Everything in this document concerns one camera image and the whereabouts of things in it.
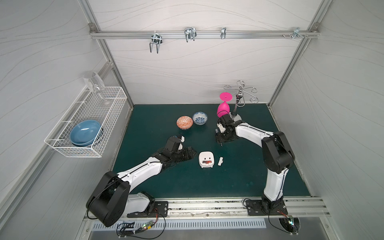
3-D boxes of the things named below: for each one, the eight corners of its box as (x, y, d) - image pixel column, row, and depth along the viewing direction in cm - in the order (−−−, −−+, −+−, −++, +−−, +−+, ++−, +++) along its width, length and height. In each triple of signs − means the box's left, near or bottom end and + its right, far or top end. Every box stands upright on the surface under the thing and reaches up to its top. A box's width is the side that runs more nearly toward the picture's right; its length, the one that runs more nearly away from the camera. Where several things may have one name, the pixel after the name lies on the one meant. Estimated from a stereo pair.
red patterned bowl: (174, 125, 110) (173, 121, 106) (184, 117, 116) (183, 113, 111) (185, 133, 106) (185, 129, 101) (195, 124, 111) (195, 120, 107)
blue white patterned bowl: (196, 127, 110) (196, 123, 105) (191, 118, 116) (191, 113, 111) (208, 123, 112) (209, 118, 108) (203, 114, 118) (203, 109, 114)
